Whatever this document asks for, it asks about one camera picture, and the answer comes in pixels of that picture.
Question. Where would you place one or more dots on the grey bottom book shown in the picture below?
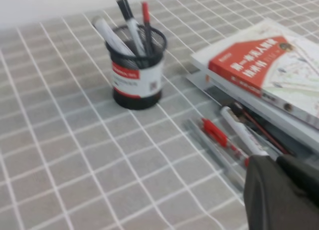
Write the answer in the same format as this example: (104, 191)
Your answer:
(278, 138)

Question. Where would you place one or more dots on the white marker black cap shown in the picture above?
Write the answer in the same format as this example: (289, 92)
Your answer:
(243, 133)

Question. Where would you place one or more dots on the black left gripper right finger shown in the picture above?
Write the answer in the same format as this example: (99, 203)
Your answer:
(303, 175)

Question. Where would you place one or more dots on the white book under top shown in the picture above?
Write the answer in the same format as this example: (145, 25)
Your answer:
(291, 125)

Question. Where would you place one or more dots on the orange and white map book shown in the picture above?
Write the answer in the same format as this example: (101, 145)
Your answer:
(271, 62)

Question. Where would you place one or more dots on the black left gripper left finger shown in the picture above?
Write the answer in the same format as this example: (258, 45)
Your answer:
(273, 201)

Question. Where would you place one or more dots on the white marker in holder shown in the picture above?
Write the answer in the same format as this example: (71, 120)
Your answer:
(110, 37)

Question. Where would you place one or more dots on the grey checkered tablecloth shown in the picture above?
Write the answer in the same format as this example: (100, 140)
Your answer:
(73, 159)

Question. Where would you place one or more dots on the black mesh pen holder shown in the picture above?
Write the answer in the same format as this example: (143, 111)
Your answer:
(137, 81)

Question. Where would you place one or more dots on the grey pen on table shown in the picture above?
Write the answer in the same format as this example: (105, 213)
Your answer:
(227, 169)

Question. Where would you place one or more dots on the red and black marker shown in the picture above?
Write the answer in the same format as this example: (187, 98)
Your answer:
(132, 25)

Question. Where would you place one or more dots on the red gel pen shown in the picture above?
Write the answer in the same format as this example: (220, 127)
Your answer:
(212, 131)

